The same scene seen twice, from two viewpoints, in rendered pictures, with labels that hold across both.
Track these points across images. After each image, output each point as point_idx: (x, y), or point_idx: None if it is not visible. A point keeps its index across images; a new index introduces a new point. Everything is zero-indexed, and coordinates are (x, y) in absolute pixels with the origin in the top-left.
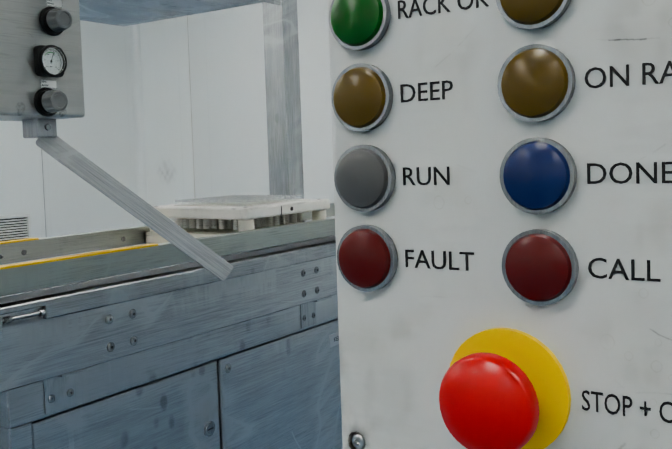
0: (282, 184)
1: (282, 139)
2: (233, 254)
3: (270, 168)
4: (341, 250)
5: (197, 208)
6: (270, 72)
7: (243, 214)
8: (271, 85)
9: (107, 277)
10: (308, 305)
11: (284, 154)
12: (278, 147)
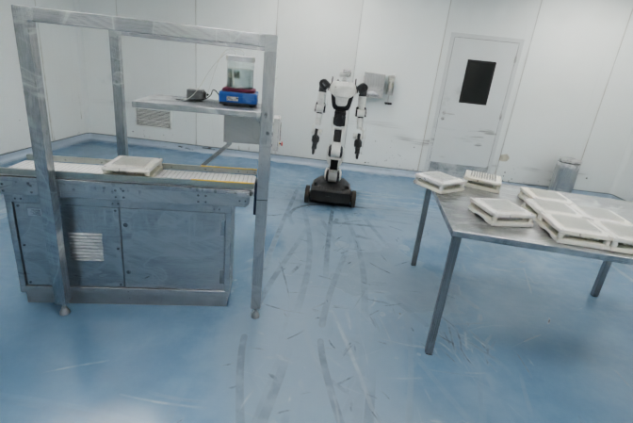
0: (51, 162)
1: (49, 141)
2: (170, 170)
3: (46, 156)
4: (280, 138)
5: (156, 163)
6: (41, 111)
7: (162, 160)
8: (42, 117)
9: (213, 172)
10: None
11: (51, 148)
12: (48, 146)
